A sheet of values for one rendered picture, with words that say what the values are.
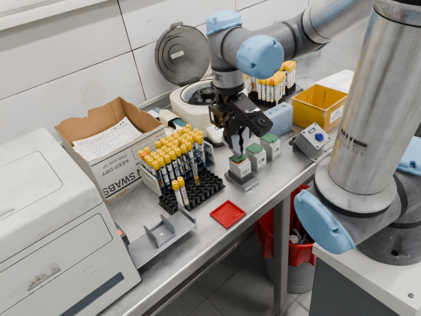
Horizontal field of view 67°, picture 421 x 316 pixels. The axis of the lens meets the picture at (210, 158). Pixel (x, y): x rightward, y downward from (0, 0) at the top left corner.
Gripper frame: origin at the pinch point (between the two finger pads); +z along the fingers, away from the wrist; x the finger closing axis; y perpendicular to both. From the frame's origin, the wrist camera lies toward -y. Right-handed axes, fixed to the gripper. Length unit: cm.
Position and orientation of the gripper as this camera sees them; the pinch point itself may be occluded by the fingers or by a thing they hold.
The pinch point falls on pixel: (240, 153)
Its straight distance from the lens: 85.0
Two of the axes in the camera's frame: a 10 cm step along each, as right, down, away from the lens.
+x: -7.8, 4.6, -4.2
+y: -6.1, -4.3, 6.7
